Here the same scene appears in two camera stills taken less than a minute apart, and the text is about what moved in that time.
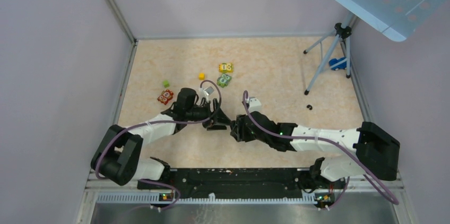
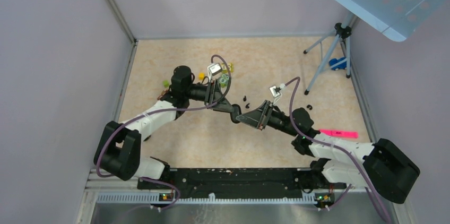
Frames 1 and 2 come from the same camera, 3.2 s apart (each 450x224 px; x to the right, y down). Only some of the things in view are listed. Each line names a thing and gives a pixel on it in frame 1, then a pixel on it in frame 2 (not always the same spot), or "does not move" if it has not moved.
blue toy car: (341, 66) does not move
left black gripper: (219, 117) to (213, 94)
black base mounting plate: (242, 183) does not move
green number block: (223, 80) does not move
